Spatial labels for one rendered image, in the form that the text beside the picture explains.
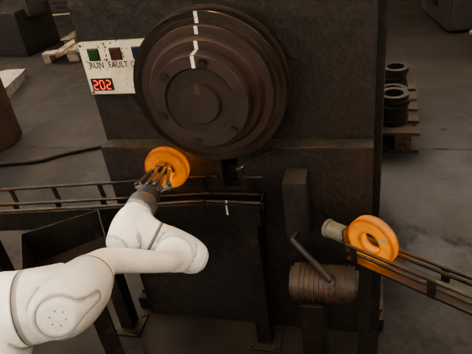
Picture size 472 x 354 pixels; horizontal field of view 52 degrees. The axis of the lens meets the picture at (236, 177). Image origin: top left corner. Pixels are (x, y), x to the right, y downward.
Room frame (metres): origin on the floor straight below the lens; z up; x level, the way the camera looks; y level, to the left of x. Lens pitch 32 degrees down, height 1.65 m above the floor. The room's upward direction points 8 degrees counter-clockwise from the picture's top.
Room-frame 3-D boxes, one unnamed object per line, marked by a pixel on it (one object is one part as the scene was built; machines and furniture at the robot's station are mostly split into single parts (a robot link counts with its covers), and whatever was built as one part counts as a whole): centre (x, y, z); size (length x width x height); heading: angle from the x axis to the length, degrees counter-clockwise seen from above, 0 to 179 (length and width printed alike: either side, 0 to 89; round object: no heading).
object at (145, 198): (1.23, 0.30, 0.83); 0.09 x 0.06 x 0.09; 73
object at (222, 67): (1.30, 0.07, 1.11); 0.28 x 0.06 x 0.28; 73
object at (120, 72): (1.60, 0.33, 1.15); 0.26 x 0.02 x 0.18; 73
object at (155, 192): (1.30, 0.28, 0.83); 0.09 x 0.08 x 0.07; 163
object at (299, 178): (1.33, -0.19, 0.68); 0.11 x 0.08 x 0.24; 163
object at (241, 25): (1.39, 0.04, 1.11); 0.47 x 0.06 x 0.47; 73
